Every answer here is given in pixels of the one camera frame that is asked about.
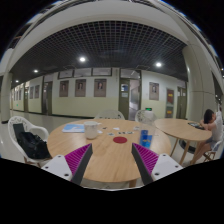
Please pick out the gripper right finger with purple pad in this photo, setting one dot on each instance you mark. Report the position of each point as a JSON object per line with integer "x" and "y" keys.
{"x": 152, "y": 166}

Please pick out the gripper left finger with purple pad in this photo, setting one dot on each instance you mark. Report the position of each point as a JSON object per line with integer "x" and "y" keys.
{"x": 72, "y": 166}

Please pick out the light blue booklet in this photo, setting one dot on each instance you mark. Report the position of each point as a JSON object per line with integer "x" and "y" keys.
{"x": 73, "y": 128}

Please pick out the round wooden table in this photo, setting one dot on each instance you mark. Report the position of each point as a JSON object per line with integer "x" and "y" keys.
{"x": 181, "y": 129}
{"x": 110, "y": 162}

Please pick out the white plastic pitcher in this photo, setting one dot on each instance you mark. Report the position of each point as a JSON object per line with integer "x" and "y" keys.
{"x": 91, "y": 129}

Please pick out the red round coaster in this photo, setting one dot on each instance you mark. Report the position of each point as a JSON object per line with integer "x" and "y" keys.
{"x": 120, "y": 140}

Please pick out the white chair left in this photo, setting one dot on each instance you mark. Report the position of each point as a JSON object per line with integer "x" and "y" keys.
{"x": 29, "y": 127}

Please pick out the black backpack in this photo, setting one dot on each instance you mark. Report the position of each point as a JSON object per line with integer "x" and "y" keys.
{"x": 33, "y": 145}

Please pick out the white chair far right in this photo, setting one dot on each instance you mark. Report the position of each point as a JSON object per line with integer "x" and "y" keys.
{"x": 210, "y": 155}

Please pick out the open doorway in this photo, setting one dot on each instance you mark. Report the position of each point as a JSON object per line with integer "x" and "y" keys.
{"x": 129, "y": 95}

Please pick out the portrait frame right wall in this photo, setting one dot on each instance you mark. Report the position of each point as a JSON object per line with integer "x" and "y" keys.
{"x": 153, "y": 91}

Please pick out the portrait frame on wall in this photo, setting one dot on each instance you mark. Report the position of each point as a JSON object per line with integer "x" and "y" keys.
{"x": 80, "y": 88}
{"x": 100, "y": 87}
{"x": 64, "y": 86}

